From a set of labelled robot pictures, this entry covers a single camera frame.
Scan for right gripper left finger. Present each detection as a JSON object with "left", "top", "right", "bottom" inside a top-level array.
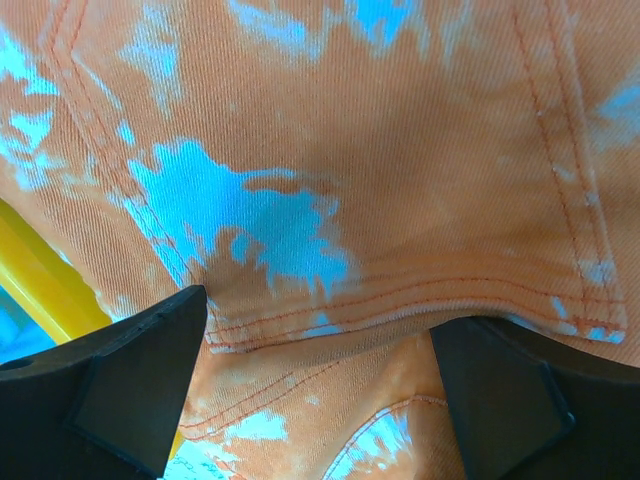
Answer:
[{"left": 1, "top": 286, "right": 207, "bottom": 479}]

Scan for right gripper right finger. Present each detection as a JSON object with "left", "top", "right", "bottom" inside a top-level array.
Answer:
[{"left": 430, "top": 317, "right": 639, "bottom": 479}]

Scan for yellow plastic tray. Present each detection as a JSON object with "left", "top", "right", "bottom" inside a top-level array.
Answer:
[{"left": 1, "top": 205, "right": 182, "bottom": 460}]

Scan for orange tie-dye shorts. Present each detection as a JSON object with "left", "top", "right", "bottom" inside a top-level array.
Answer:
[{"left": 1, "top": 1, "right": 639, "bottom": 479}]

